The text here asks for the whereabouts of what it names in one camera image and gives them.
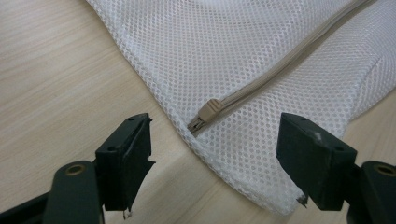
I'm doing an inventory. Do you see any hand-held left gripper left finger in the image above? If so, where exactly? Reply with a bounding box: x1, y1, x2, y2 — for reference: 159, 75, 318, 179
94, 112, 156, 213

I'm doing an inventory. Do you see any white mesh laundry bag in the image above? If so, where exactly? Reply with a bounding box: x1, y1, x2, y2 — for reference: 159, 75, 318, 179
85, 0, 396, 217

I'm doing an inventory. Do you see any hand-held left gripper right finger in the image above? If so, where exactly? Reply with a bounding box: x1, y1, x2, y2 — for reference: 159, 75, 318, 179
276, 112, 359, 212

